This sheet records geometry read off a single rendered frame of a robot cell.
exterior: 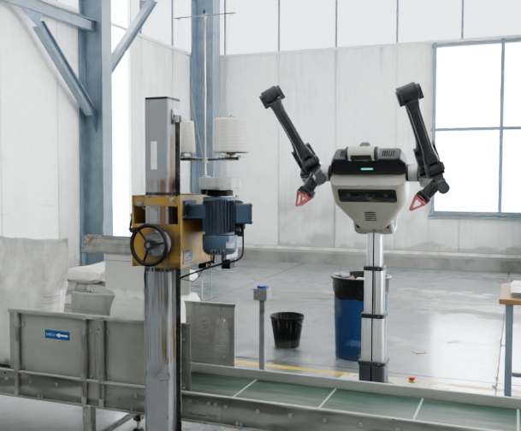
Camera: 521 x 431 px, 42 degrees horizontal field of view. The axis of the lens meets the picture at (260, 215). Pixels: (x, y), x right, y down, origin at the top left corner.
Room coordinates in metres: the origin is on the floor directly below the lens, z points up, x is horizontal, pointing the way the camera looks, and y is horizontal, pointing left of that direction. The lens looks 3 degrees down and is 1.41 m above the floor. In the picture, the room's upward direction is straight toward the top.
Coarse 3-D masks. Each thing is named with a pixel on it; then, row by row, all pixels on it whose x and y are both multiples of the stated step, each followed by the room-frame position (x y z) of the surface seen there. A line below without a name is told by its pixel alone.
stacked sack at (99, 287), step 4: (76, 284) 6.03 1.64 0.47; (80, 284) 6.01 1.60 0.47; (84, 284) 5.99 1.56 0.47; (88, 284) 5.98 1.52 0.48; (92, 284) 5.96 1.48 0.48; (96, 284) 5.94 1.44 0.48; (100, 284) 5.93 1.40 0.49; (104, 284) 5.92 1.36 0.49; (76, 288) 6.04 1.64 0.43; (80, 288) 6.01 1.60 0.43; (84, 288) 5.99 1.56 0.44; (88, 288) 5.97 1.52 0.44; (92, 288) 5.95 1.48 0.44; (96, 288) 5.93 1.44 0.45; (100, 288) 5.91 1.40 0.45; (104, 288) 5.89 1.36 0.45; (88, 292) 6.01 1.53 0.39; (92, 292) 5.96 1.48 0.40; (96, 292) 5.93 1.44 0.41; (100, 292) 5.91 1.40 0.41; (104, 292) 5.89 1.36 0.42; (108, 292) 5.88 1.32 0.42; (112, 292) 5.86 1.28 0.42
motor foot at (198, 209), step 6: (186, 204) 2.92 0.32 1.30; (192, 204) 2.92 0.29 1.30; (198, 204) 2.92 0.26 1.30; (186, 210) 2.93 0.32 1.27; (192, 210) 2.94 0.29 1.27; (198, 210) 2.93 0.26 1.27; (204, 210) 2.92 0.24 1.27; (186, 216) 2.92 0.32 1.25; (192, 216) 2.92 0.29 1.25; (198, 216) 2.92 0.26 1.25; (204, 216) 2.92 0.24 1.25
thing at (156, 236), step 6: (150, 234) 2.87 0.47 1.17; (156, 234) 2.86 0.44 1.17; (168, 234) 2.89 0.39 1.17; (156, 240) 2.86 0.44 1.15; (162, 240) 2.85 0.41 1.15; (168, 240) 2.86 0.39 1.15; (156, 246) 2.86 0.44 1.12; (162, 246) 2.85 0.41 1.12; (150, 252) 2.87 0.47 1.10; (156, 252) 2.86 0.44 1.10; (162, 252) 2.85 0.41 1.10
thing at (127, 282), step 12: (108, 264) 3.53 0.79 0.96; (120, 264) 3.51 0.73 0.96; (132, 264) 3.48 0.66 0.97; (108, 276) 3.53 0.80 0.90; (120, 276) 3.51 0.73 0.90; (132, 276) 3.48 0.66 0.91; (108, 288) 3.53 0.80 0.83; (120, 288) 3.51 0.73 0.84; (132, 288) 3.48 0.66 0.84; (120, 300) 3.43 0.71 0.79; (132, 300) 3.41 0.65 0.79; (120, 312) 3.42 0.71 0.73; (132, 312) 3.40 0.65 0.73; (144, 312) 3.37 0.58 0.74
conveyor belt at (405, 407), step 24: (192, 384) 3.36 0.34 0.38; (216, 384) 3.36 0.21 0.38; (240, 384) 3.36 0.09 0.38; (264, 384) 3.36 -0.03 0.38; (288, 384) 3.36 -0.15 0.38; (336, 408) 3.00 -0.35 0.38; (360, 408) 3.00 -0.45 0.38; (384, 408) 3.00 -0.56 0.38; (408, 408) 3.00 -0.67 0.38; (432, 408) 3.01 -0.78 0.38; (456, 408) 3.01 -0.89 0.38; (480, 408) 3.01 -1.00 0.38; (504, 408) 3.01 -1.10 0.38
